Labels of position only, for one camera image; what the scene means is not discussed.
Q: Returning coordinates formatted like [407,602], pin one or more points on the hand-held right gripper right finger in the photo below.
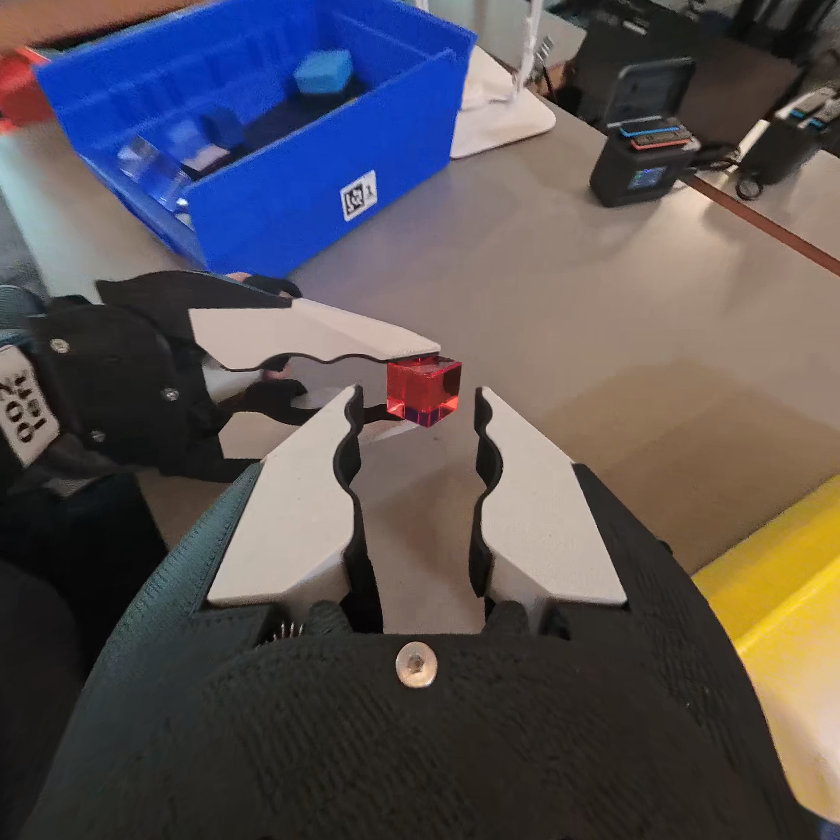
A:
[551,525]

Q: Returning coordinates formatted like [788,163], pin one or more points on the light blue block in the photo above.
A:
[321,72]

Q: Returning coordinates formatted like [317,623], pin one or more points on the yellow plastic bin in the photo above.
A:
[787,590]

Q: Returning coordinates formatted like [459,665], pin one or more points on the orange red bin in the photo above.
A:
[19,92]

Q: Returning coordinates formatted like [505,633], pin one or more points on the person's left hand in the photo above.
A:
[275,375]

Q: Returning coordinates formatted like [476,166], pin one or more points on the blue plastic bin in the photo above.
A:
[295,210]

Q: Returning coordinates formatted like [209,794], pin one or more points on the small black charger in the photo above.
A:
[774,151]

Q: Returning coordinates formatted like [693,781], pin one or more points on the clear acrylic cube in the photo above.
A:
[174,189]
[139,159]

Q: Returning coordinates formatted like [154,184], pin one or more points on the red transparent cube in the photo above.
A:
[420,390]

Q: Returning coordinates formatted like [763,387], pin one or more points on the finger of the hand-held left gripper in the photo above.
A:
[295,331]
[387,430]

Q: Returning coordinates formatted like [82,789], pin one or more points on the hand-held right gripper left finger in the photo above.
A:
[289,525]

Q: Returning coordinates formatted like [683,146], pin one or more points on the dark blue cube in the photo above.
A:
[224,128]

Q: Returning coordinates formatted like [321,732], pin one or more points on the black battery charger case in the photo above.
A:
[623,177]

